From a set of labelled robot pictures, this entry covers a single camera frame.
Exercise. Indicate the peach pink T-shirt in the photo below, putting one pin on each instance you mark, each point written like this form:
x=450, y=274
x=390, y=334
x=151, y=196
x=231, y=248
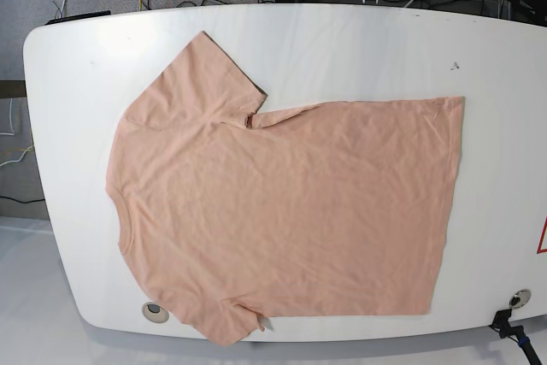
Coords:
x=229, y=214

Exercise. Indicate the left silver table grommet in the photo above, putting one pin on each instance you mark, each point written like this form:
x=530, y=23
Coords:
x=155, y=313

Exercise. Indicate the silver table grommet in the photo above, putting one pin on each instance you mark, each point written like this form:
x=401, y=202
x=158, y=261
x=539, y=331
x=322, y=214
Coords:
x=520, y=299
x=155, y=313

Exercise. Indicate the black flat bar table edge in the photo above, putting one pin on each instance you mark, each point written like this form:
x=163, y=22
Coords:
x=78, y=17

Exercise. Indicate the red triangle warning sticker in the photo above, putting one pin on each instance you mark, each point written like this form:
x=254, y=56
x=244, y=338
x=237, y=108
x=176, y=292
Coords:
x=541, y=244

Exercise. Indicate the right silver table grommet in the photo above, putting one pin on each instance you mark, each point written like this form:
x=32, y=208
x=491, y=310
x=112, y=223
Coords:
x=520, y=299

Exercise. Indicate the black clamp mount with cable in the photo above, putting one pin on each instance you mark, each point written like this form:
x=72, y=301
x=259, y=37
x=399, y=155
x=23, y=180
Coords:
x=505, y=330

